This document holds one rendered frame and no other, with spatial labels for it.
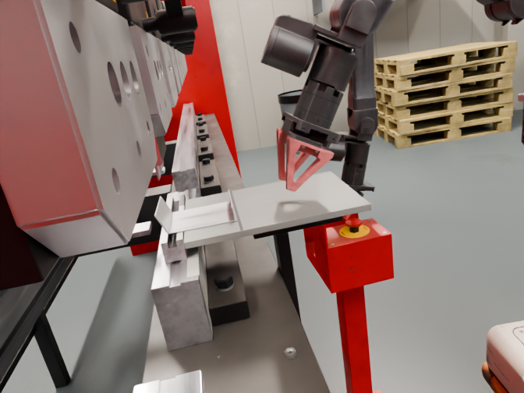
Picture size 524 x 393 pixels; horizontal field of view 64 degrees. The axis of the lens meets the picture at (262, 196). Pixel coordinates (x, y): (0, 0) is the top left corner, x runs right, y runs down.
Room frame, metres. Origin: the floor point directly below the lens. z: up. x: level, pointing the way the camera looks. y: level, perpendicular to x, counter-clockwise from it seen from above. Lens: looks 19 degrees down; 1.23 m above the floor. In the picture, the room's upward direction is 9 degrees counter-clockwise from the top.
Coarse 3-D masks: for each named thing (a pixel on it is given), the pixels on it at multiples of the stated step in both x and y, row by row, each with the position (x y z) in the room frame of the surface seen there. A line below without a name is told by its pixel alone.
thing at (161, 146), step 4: (160, 136) 0.60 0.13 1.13; (156, 140) 0.55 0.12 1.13; (160, 140) 0.58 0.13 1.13; (164, 140) 0.64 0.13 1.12; (156, 144) 0.55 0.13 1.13; (160, 144) 0.57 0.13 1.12; (164, 144) 0.62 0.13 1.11; (156, 148) 0.55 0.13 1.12; (160, 148) 0.56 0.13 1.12; (164, 148) 0.61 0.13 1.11; (160, 152) 0.55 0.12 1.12; (164, 152) 0.60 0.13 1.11; (160, 156) 0.55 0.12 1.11; (164, 156) 0.59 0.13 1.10; (160, 160) 0.55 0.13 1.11; (156, 164) 0.55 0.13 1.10; (160, 164) 0.55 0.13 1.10; (156, 168) 0.55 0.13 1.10; (160, 168) 0.58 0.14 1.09; (156, 172) 0.55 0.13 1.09; (160, 172) 0.57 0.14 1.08; (160, 176) 0.56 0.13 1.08
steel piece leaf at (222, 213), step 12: (228, 192) 0.62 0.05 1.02; (216, 204) 0.63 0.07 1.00; (228, 204) 0.62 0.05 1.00; (180, 216) 0.60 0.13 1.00; (192, 216) 0.60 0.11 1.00; (204, 216) 0.59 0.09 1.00; (216, 216) 0.58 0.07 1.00; (228, 216) 0.57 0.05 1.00; (180, 228) 0.55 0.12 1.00; (192, 228) 0.55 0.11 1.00
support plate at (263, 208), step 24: (240, 192) 0.68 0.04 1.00; (264, 192) 0.66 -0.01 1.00; (288, 192) 0.64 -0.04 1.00; (312, 192) 0.62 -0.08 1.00; (336, 192) 0.60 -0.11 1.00; (240, 216) 0.57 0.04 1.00; (264, 216) 0.55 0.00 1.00; (288, 216) 0.54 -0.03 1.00; (312, 216) 0.53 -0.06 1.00; (336, 216) 0.53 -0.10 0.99; (192, 240) 0.51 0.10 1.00; (216, 240) 0.51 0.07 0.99
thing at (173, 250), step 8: (168, 200) 0.70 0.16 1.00; (184, 200) 0.68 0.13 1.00; (176, 208) 0.68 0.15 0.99; (168, 232) 0.56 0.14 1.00; (168, 240) 0.54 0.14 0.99; (176, 240) 0.52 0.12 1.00; (168, 248) 0.52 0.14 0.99; (176, 248) 0.52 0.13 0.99; (184, 248) 0.52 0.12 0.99; (168, 256) 0.52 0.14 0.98; (176, 256) 0.52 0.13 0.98; (184, 256) 0.52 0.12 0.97
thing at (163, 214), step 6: (162, 198) 0.63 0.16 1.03; (162, 204) 0.61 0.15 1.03; (156, 210) 0.56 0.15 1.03; (162, 210) 0.59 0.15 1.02; (168, 210) 0.62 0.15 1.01; (156, 216) 0.54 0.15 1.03; (162, 216) 0.57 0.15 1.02; (168, 216) 0.60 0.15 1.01; (162, 222) 0.55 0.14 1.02; (168, 222) 0.58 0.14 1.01; (168, 228) 0.56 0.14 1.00
